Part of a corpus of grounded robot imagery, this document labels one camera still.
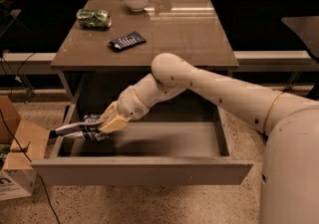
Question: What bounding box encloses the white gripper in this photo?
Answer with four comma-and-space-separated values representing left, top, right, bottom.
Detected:
99, 86, 150, 133

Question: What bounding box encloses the blue chip bag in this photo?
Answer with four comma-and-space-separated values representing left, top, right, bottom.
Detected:
49, 114, 110, 142

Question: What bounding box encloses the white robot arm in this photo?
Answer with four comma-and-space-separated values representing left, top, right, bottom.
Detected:
99, 53, 319, 134

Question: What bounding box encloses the white robot base body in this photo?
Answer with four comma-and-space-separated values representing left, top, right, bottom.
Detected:
259, 108, 319, 224

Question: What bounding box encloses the open grey top drawer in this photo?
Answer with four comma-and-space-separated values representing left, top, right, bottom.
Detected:
32, 91, 253, 185

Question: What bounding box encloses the grey cabinet with top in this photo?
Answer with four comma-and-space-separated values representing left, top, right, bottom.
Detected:
51, 0, 238, 96

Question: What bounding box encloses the small dark blue snack packet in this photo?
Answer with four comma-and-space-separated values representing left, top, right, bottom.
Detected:
109, 32, 147, 51

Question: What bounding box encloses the brown cardboard box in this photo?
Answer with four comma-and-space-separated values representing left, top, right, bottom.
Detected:
0, 96, 49, 201

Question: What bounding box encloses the green soda can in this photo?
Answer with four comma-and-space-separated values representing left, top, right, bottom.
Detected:
77, 9, 112, 28

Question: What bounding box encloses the black floor cable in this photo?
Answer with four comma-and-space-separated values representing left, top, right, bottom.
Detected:
0, 108, 63, 224

